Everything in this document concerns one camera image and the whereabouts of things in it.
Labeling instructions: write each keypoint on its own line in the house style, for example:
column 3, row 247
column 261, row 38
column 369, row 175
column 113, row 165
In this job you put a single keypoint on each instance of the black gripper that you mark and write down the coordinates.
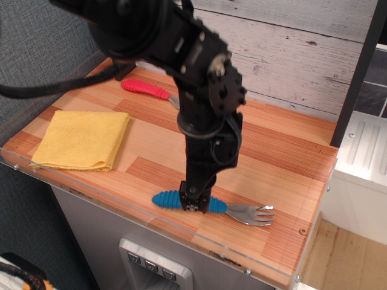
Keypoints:
column 208, row 153

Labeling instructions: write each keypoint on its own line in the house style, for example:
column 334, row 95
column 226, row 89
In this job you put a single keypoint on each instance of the blue handled metal fork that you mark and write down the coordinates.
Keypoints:
column 245, row 214

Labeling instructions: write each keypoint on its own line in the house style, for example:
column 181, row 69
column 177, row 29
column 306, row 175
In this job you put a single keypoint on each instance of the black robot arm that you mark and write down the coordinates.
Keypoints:
column 210, row 88

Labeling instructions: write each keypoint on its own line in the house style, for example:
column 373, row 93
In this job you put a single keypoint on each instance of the clear acrylic edge guard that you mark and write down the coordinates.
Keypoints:
column 217, row 235

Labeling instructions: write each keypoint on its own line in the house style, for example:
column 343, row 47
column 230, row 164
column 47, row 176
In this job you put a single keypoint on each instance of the silver dispenser button panel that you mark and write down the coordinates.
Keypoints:
column 147, row 269

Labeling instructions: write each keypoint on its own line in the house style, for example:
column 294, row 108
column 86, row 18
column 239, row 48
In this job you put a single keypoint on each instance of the grey cabinet front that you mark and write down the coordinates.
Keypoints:
column 98, row 232

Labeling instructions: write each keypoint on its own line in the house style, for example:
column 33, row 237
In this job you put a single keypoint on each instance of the yellow folded cloth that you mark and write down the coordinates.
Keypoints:
column 76, row 140

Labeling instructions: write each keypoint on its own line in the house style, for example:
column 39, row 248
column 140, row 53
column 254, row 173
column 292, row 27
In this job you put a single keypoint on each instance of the orange sponge piece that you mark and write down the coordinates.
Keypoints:
column 48, row 285

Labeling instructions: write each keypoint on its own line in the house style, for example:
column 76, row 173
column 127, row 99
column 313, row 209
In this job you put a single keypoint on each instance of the red handled metal spoon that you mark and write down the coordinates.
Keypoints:
column 148, row 88

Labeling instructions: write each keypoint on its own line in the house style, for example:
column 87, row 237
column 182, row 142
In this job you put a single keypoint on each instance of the dark left shelf post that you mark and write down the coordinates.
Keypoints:
column 125, row 69

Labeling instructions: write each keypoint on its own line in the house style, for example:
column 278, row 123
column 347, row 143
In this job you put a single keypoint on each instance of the dark shelf post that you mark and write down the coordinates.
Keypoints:
column 125, row 69
column 369, row 46

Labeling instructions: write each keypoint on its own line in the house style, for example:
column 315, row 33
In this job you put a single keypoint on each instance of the dark right shelf post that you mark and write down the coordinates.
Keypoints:
column 369, row 46

